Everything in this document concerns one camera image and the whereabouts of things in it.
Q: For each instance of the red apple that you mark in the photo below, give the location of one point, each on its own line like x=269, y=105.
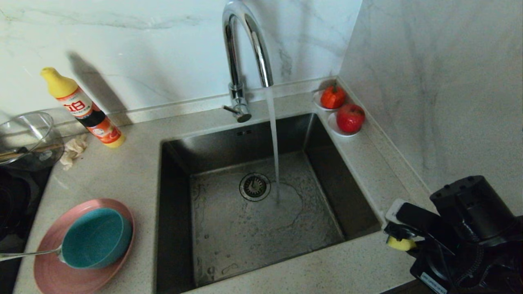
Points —
x=350, y=118

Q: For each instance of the pink plate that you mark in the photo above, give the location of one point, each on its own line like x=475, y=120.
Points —
x=51, y=277

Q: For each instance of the small white dish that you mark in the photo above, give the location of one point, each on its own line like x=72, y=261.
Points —
x=316, y=101
x=331, y=124

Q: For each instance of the brown wooden stick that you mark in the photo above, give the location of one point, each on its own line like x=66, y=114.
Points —
x=24, y=152

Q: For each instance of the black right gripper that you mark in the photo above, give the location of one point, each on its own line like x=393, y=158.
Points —
x=470, y=208

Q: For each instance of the chrome gooseneck faucet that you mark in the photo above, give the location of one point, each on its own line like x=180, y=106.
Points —
x=235, y=61

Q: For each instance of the teal bowl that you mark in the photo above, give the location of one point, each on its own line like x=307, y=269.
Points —
x=96, y=239

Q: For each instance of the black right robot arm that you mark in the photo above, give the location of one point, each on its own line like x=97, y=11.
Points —
x=510, y=277

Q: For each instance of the clear glass bowl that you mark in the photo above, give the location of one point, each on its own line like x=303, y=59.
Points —
x=26, y=130

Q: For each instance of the stainless steel sink basin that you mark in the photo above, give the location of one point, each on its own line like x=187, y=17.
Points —
x=265, y=245

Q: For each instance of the round metal drain strainer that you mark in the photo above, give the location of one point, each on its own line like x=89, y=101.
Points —
x=254, y=186

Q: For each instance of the yellow capped dish soap bottle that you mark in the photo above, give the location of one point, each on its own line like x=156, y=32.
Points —
x=86, y=110

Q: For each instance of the crumpled beige tissue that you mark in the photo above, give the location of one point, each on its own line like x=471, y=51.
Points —
x=72, y=151

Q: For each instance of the yellow green sponge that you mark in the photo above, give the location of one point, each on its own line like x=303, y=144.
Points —
x=402, y=244

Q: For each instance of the clear running water stream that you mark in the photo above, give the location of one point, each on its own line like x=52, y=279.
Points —
x=273, y=122

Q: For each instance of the metal spoon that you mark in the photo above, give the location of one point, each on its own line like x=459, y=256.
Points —
x=24, y=255

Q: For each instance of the black stove top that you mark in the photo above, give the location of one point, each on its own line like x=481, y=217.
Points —
x=16, y=204

